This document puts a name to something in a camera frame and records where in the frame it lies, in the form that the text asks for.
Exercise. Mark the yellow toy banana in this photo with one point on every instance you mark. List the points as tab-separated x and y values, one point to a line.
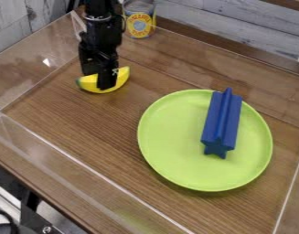
87	82

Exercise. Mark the yellow labelled tin can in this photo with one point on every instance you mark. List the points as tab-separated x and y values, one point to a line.
140	17

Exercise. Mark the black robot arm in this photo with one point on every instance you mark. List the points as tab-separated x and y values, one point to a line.
100	8

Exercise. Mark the black metal bracket with bolt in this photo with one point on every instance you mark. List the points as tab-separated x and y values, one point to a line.
36	223

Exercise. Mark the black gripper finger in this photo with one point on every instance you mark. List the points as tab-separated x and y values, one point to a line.
107	74
88	61

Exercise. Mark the blue foam block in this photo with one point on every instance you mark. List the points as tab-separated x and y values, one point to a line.
222	121

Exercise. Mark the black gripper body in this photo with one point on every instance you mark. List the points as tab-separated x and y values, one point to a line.
103	36

